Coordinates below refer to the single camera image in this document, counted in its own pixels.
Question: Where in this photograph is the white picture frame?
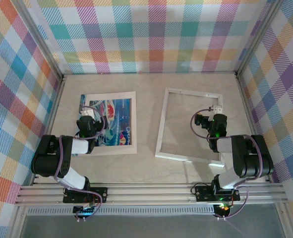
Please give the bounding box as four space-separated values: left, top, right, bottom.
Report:
155 87 226 169

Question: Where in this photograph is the controller board with orange part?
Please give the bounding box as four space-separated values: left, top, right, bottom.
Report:
213 202 233 220

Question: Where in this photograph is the controller board with blue light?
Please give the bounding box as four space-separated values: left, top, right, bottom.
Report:
72 205 98 223

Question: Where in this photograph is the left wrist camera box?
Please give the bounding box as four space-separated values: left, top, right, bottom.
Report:
80 110 97 122

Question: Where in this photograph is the aluminium side rail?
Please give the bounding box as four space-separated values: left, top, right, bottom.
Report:
31 74 67 186
234 71 273 183

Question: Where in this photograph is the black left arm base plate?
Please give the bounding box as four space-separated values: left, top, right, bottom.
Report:
62 187 109 204

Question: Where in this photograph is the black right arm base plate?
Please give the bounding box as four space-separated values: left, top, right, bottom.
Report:
194 184 241 203

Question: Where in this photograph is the long aluminium mounting rail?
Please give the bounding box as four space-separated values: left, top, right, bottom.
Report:
14 182 288 206

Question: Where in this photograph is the aluminium corner post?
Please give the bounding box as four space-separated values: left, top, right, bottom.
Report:
234 0 285 77
11 0 65 80

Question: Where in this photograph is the grey slotted cable duct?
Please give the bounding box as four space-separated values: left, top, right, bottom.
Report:
26 207 216 217

